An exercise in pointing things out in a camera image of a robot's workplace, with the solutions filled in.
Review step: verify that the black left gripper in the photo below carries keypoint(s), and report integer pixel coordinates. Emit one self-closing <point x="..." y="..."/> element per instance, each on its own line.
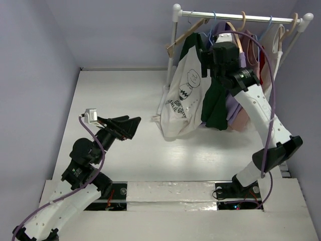
<point x="121" y="130"/>

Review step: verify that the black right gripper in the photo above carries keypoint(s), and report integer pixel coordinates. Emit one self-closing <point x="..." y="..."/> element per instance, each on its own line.
<point x="205" y="64"/>

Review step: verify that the light blue wire hanger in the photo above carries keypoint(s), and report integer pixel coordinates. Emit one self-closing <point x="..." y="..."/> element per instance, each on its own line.
<point x="209" y="33"/>

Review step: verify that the white and green t shirt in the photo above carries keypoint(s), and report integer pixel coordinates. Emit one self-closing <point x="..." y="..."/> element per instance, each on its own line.
<point x="192" y="100"/>

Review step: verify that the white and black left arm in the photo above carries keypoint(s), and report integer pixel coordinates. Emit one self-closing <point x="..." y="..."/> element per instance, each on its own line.
<point x="82" y="182"/>

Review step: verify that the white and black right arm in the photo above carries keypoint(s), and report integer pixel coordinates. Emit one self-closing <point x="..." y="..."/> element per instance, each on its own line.
<point x="279" y="143"/>

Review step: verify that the pink t shirt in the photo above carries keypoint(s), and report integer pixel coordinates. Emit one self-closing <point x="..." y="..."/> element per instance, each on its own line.
<point x="253" y="57"/>

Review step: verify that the purple t shirt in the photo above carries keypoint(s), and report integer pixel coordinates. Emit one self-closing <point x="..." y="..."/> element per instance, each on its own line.
<point x="227" y="26"/>

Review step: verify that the empty wooden clip hanger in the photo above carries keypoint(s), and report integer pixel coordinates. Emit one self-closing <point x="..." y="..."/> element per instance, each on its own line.
<point x="170" y="48"/>

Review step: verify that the blue hanger under pink shirt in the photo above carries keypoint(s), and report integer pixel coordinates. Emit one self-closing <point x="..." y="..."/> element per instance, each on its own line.
<point x="261" y="37"/>

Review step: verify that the red garment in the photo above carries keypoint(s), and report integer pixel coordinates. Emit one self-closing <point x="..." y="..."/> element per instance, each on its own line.
<point x="261" y="65"/>

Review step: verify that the white tank top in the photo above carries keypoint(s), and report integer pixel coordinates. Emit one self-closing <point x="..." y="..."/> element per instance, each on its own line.
<point x="273" y="47"/>

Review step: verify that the white metal clothes rack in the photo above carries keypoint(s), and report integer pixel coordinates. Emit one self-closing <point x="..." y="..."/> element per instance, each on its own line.
<point x="298" y="24"/>

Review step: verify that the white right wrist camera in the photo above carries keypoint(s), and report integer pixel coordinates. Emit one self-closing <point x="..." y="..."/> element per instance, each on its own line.
<point x="224" y="37"/>

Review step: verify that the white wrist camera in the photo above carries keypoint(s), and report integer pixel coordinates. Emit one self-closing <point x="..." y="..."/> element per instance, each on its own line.
<point x="90" y="116"/>
<point x="224" y="37"/>

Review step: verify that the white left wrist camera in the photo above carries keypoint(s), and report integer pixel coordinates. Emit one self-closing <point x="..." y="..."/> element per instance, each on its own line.
<point x="90" y="116"/>

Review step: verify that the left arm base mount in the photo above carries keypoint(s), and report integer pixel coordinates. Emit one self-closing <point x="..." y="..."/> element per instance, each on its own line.
<point x="115" y="201"/>

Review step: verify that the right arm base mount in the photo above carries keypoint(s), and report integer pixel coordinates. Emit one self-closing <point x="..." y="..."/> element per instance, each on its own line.
<point x="231" y="195"/>

